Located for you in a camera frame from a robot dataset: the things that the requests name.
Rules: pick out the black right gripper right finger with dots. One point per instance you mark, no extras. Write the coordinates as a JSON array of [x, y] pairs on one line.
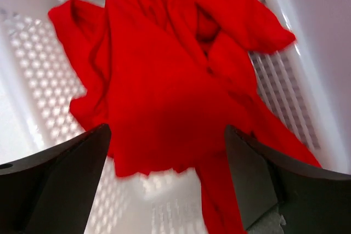
[[311, 199]]

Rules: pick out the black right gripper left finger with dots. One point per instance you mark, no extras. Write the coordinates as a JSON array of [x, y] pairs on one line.
[[53, 190]]

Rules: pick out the red t shirt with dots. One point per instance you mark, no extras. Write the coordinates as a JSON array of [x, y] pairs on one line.
[[168, 76]]

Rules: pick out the white plastic laundry basket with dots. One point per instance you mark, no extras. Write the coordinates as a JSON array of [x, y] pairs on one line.
[[307, 86]]

